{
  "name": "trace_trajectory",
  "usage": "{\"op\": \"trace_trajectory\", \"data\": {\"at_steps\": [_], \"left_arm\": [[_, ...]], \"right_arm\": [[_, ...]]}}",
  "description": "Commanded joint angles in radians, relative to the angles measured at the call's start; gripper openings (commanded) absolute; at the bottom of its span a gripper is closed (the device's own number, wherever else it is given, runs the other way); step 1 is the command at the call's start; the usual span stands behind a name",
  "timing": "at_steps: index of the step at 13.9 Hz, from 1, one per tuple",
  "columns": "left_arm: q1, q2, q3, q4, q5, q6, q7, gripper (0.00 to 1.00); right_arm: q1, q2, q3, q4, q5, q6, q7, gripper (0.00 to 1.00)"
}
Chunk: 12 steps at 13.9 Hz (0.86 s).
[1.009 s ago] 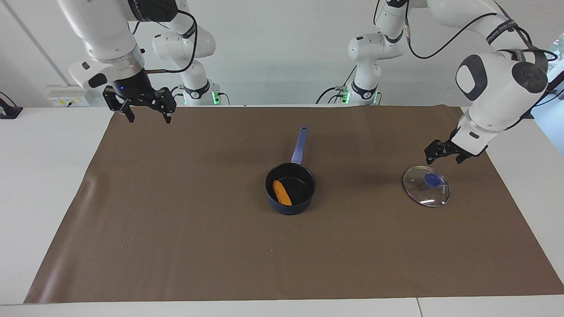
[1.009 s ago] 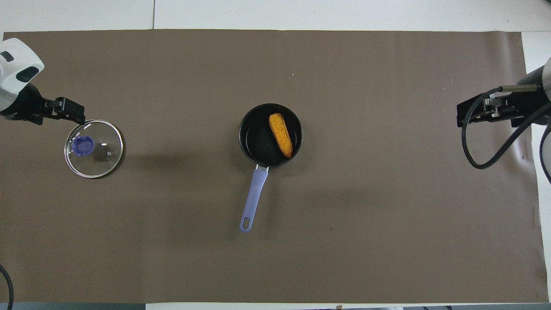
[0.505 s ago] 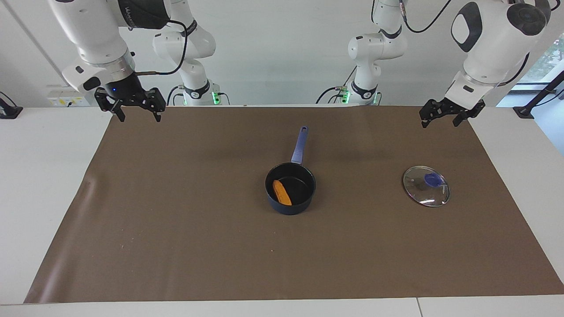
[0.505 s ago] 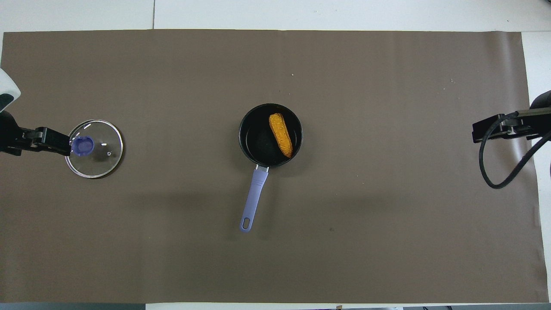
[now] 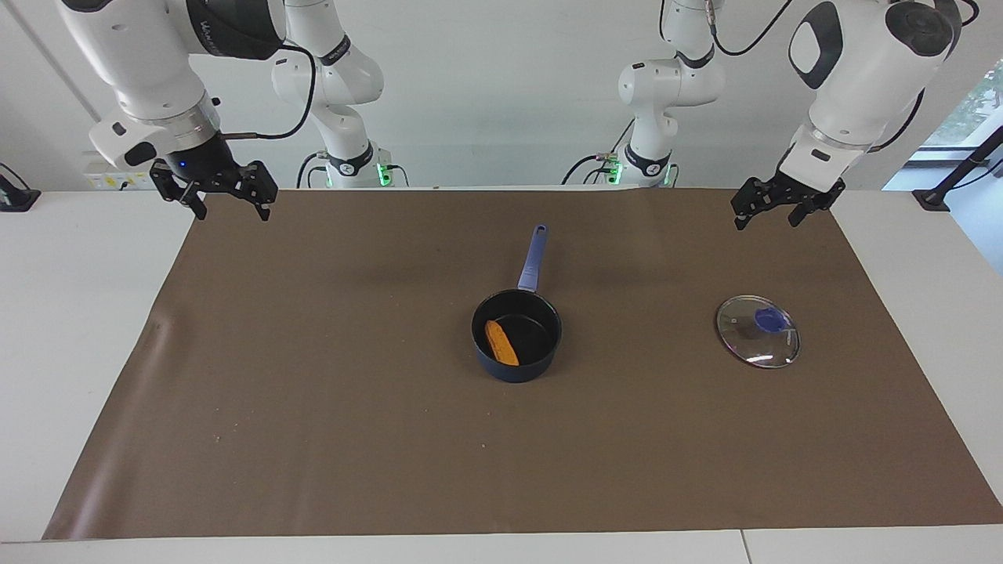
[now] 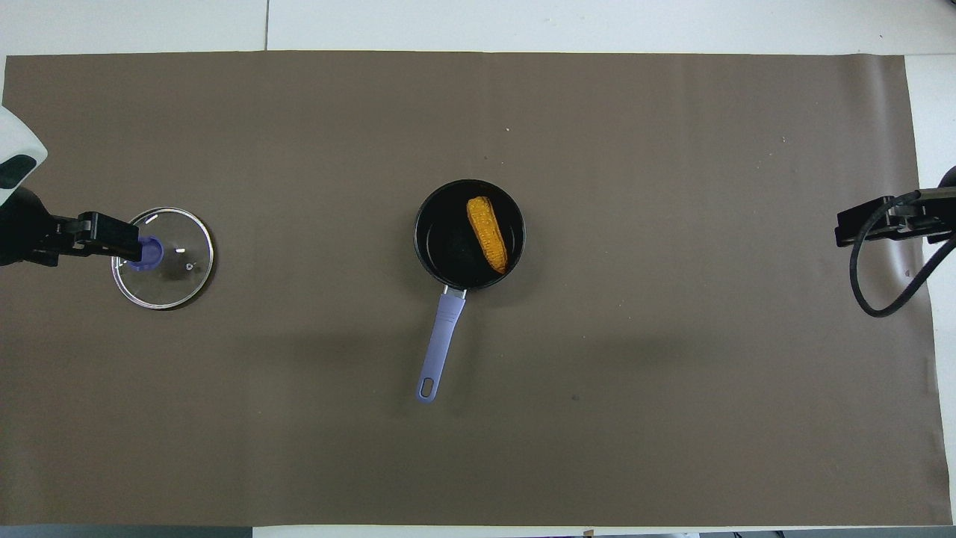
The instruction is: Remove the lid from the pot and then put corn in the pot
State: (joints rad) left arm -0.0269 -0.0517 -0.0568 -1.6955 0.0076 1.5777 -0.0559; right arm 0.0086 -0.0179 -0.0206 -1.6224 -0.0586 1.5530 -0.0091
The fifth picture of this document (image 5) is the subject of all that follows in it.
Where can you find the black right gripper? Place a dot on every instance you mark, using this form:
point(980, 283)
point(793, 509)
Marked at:
point(204, 168)

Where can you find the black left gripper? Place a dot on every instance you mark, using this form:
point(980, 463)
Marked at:
point(807, 194)

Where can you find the glass lid with purple knob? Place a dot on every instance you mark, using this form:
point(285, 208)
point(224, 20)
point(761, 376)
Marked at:
point(752, 341)

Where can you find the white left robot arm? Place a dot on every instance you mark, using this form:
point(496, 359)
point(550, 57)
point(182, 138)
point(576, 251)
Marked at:
point(862, 86)

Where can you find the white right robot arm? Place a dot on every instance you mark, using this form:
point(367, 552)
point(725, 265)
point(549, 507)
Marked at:
point(149, 70)

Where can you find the black angled stand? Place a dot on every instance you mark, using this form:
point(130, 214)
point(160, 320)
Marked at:
point(952, 182)

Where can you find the small black table clamp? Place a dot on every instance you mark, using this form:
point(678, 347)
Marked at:
point(17, 197)

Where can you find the window with green view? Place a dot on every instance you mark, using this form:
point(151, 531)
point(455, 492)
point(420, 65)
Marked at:
point(972, 110)

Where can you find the brown table mat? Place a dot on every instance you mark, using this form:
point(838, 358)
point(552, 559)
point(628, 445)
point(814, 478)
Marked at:
point(313, 439)

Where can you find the white wall socket box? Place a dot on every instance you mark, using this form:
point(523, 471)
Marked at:
point(98, 178)

